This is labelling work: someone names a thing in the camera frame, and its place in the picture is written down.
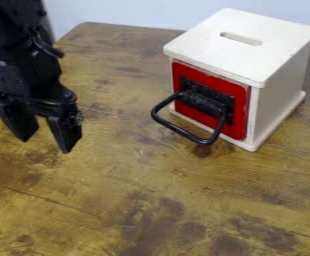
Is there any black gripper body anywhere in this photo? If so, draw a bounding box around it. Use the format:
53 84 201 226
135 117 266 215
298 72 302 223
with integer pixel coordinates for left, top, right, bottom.
0 46 81 119

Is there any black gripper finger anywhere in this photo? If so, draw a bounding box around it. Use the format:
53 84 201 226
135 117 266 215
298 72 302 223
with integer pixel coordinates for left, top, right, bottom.
47 112 83 154
0 97 39 142

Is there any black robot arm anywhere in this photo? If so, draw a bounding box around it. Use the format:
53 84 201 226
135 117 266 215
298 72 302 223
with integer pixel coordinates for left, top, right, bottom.
0 0 83 153

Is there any red drawer front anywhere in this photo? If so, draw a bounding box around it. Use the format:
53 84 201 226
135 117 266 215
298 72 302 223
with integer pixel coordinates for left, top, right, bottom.
171 61 250 140

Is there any white wooden box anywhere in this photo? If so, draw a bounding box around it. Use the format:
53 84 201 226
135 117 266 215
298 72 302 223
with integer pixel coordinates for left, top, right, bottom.
163 9 310 151

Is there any black metal drawer handle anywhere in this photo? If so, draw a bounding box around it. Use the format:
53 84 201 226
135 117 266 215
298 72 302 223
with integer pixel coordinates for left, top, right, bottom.
151 77 236 145

